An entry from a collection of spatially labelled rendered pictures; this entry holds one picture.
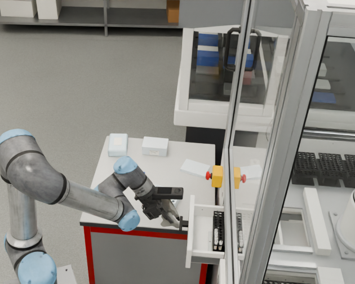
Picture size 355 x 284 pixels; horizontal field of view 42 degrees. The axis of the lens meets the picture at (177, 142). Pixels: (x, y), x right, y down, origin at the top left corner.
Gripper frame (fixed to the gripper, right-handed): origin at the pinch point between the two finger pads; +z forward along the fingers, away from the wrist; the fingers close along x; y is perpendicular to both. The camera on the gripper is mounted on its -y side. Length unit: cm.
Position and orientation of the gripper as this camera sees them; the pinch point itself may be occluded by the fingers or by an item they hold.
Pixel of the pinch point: (178, 221)
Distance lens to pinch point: 183.2
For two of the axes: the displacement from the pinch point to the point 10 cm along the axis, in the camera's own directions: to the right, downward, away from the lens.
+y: -8.5, 3.9, 3.6
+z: 5.3, 7.0, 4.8
